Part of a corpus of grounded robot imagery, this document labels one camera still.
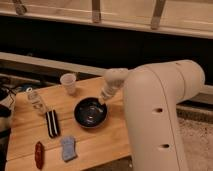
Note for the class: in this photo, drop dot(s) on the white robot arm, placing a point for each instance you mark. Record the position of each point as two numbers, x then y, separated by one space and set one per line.
150 94

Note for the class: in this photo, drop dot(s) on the wooden chair leg middle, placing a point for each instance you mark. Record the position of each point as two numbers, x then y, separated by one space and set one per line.
96 11

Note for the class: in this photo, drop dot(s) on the translucent plastic cup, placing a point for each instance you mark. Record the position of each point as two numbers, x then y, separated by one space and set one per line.
68 81

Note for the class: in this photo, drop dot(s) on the black white striped case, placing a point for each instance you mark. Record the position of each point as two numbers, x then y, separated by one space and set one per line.
52 124

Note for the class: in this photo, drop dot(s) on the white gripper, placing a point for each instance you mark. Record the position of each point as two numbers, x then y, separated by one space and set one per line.
114 79

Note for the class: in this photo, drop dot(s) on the wooden chair leg right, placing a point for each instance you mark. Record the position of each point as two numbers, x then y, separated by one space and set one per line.
157 13

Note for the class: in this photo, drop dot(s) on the dark ceramic bowl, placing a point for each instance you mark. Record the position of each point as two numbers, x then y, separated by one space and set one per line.
90 113

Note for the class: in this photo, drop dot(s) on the wooden chair leg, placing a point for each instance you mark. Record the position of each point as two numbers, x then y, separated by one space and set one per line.
157 13
96 11
19 7

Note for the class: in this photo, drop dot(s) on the clear glass jar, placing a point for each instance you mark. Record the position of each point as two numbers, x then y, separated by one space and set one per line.
36 100

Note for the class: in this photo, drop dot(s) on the red oblong object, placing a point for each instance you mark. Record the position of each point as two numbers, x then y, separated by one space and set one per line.
39 155

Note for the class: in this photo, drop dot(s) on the blue sponge cloth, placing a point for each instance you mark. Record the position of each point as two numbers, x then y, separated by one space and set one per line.
68 148

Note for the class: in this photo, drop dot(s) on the wooden chair leg left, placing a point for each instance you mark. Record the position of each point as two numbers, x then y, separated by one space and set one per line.
19 7

